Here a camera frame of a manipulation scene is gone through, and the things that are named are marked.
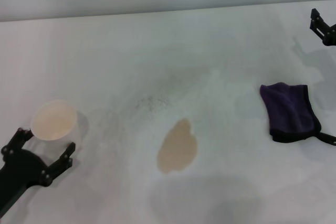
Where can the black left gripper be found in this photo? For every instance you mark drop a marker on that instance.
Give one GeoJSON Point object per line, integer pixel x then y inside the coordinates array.
{"type": "Point", "coordinates": [21, 167]}

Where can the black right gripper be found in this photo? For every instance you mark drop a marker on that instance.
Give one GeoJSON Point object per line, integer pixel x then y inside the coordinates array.
{"type": "Point", "coordinates": [334, 33]}

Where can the white paper cup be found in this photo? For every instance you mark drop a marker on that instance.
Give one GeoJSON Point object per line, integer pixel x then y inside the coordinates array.
{"type": "Point", "coordinates": [53, 120]}

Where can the purple rag with black trim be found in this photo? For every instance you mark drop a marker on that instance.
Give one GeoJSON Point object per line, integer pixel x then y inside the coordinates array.
{"type": "Point", "coordinates": [287, 108]}

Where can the brown water stain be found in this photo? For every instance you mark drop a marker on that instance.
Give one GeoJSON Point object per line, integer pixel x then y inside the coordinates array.
{"type": "Point", "coordinates": [177, 150]}

